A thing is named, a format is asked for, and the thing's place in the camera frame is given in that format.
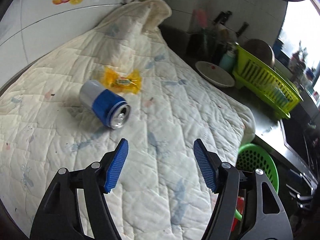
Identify yellow candy wrapper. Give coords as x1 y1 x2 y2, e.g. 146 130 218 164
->
99 67 142 94

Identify blue silver can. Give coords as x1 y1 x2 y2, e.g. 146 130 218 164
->
79 80 131 129

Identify window sill plant jars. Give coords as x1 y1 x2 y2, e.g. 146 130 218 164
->
289 41 316 89

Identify white ceramic plate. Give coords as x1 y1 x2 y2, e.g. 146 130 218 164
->
195 61 235 88

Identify metal pot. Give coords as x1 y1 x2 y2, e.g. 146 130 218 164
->
243 39 275 69

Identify teal bottle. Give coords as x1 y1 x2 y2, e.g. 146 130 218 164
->
219 48 236 73

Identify lime green dish rack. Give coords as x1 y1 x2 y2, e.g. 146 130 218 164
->
233 45 303 119

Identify black knife handles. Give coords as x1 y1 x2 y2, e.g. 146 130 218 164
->
212 10 249 39

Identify white quilted cloth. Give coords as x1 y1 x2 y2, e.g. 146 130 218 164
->
1 0 255 239

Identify green round basket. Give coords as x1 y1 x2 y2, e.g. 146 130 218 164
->
233 142 279 222

